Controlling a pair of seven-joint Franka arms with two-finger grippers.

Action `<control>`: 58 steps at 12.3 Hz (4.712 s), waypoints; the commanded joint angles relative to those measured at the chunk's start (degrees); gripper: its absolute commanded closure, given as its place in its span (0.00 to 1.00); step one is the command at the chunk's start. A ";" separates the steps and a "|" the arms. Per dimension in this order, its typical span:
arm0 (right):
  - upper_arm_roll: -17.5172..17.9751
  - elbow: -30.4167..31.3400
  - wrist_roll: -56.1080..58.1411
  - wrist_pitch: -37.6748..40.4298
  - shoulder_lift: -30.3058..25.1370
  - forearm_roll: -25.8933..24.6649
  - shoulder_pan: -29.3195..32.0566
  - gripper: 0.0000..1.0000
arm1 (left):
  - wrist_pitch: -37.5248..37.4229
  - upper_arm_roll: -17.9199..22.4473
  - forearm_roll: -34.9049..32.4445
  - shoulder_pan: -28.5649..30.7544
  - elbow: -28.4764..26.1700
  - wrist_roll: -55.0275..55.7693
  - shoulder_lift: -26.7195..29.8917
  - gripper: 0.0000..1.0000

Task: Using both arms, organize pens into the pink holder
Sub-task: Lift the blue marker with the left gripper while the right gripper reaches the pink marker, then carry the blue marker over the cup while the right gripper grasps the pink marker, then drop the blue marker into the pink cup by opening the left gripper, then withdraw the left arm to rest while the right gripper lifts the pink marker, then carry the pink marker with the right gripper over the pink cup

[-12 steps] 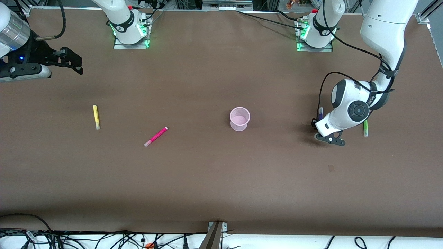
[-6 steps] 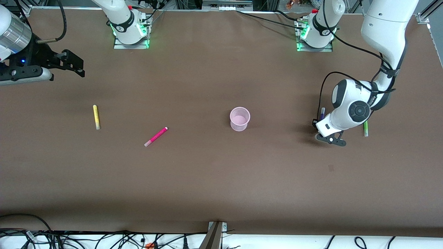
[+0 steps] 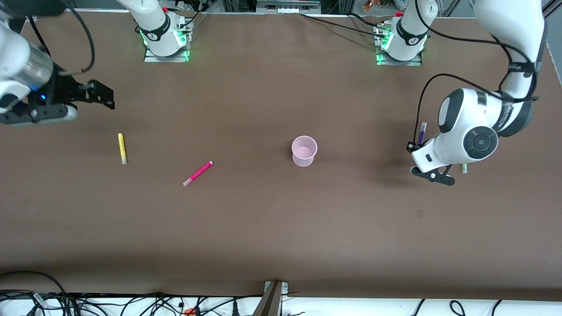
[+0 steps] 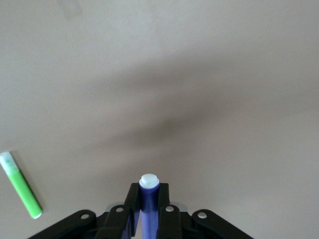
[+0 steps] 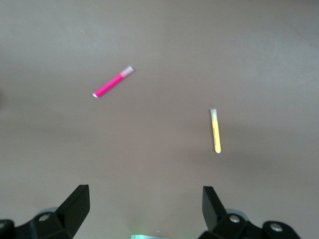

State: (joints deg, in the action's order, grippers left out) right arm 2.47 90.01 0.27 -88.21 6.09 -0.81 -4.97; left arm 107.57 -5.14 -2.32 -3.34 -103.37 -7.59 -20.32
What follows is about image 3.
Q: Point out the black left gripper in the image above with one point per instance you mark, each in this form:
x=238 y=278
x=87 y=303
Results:
x=411 y=147

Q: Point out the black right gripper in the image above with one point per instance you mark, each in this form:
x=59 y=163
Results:
x=61 y=91

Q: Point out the purple highlighter pen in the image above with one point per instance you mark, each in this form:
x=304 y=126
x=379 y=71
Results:
x=422 y=131

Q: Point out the pink highlighter pen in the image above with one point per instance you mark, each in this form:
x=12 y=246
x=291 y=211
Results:
x=197 y=174

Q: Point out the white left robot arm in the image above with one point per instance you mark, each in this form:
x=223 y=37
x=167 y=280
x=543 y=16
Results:
x=474 y=127

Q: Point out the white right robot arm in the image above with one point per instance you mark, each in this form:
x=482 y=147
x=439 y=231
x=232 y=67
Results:
x=17 y=52

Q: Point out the pink mesh pen holder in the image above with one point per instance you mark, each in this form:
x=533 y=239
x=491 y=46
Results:
x=304 y=151

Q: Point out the yellow highlighter pen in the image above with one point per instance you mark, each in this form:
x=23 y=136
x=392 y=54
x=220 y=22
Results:
x=122 y=149

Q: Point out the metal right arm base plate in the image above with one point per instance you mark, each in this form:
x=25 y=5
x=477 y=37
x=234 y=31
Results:
x=167 y=58

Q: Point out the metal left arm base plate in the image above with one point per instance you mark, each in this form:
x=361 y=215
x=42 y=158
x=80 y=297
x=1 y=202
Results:
x=399 y=62

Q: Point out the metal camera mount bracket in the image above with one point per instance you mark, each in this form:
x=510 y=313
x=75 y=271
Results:
x=271 y=300

